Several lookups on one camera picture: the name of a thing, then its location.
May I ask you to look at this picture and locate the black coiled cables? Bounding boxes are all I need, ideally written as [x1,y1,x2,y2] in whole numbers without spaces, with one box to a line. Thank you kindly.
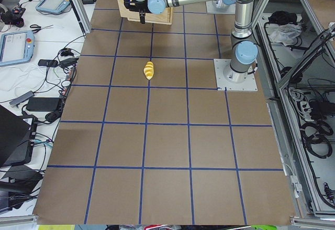
[299,121,334,160]

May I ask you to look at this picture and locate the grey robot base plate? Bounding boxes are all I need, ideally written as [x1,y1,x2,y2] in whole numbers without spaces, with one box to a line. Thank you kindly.
[214,59,258,92]

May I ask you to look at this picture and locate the blue teach pendant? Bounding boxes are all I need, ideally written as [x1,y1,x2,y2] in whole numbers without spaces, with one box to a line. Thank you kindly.
[1,30,35,67]
[35,0,70,15]

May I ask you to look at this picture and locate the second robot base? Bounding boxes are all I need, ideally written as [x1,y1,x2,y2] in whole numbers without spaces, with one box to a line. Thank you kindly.
[206,0,236,15]

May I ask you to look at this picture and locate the aluminium frame rack right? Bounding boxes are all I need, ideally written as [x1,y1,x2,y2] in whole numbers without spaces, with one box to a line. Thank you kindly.
[256,0,334,221]

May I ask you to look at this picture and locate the black power adapter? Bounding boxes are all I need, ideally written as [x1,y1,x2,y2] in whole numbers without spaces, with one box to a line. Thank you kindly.
[26,97,60,112]

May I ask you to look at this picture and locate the grey usb hub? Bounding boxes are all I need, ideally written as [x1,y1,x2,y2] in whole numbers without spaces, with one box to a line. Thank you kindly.
[9,91,35,106]

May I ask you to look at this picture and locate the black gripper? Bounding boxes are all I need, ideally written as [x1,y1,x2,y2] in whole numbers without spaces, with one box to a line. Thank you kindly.
[123,0,148,24]

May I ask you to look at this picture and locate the black phone device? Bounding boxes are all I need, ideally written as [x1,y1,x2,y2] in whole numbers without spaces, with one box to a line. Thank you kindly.
[38,59,58,68]

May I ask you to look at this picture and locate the blue teach pendant lower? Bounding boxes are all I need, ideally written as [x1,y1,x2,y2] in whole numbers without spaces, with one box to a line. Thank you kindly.
[1,30,35,67]

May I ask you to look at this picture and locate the aluminium post left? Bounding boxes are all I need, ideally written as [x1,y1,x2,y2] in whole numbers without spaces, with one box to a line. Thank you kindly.
[69,0,92,36]

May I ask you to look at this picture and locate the yellow plastic croissant toy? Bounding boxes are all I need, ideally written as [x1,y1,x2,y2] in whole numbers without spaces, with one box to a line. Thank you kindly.
[143,61,154,80]

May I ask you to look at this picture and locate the black computer case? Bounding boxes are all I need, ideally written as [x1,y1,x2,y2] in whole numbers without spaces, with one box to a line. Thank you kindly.
[1,106,37,167]

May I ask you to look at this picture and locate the blue teach pendant upper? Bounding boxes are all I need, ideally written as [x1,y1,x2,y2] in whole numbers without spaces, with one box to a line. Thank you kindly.
[35,0,70,15]

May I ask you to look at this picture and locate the wooden drawer cabinet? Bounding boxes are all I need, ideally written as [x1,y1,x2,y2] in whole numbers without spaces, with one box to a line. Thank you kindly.
[117,0,173,25]

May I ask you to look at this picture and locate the black scissors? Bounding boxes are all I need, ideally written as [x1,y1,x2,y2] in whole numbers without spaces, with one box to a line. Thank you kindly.
[29,24,53,34]

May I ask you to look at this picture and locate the white crumpled cloth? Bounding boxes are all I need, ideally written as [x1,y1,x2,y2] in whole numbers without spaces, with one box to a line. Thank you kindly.
[270,24,302,46]

